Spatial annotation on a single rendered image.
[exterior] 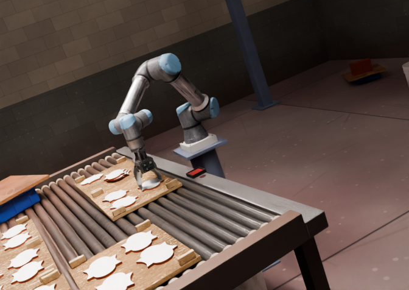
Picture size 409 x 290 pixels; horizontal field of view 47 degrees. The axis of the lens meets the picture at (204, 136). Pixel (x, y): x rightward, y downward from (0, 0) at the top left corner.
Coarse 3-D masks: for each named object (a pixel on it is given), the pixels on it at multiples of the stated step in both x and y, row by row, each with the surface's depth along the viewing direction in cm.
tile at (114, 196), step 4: (116, 192) 233; (120, 192) 231; (124, 192) 228; (108, 196) 231; (112, 196) 229; (116, 196) 226; (120, 196) 225; (124, 196) 224; (104, 200) 227; (108, 200) 225; (112, 200) 224
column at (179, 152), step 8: (216, 144) 280; (176, 152) 294; (184, 152) 286; (200, 152) 277; (208, 152) 285; (216, 152) 292; (192, 160) 288; (200, 160) 285; (208, 160) 285; (216, 160) 289; (208, 168) 286; (216, 168) 288; (224, 176) 294; (272, 264) 299
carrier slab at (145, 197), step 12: (132, 180) 245; (144, 180) 238; (168, 180) 226; (108, 192) 240; (132, 192) 228; (144, 192) 222; (156, 192) 216; (168, 192) 214; (96, 204) 229; (108, 204) 222; (144, 204) 210; (108, 216) 210; (120, 216) 205
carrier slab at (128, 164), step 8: (128, 160) 286; (112, 168) 282; (120, 168) 276; (128, 168) 270; (104, 176) 271; (128, 176) 255; (80, 184) 272; (88, 184) 267; (96, 184) 261; (104, 184) 256; (112, 184) 251; (120, 184) 247; (88, 192) 252
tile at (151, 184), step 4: (148, 180) 233; (152, 180) 231; (156, 180) 229; (160, 180) 227; (144, 184) 230; (148, 184) 228; (152, 184) 226; (156, 184) 223; (160, 184) 224; (144, 188) 224; (148, 188) 222; (152, 188) 221
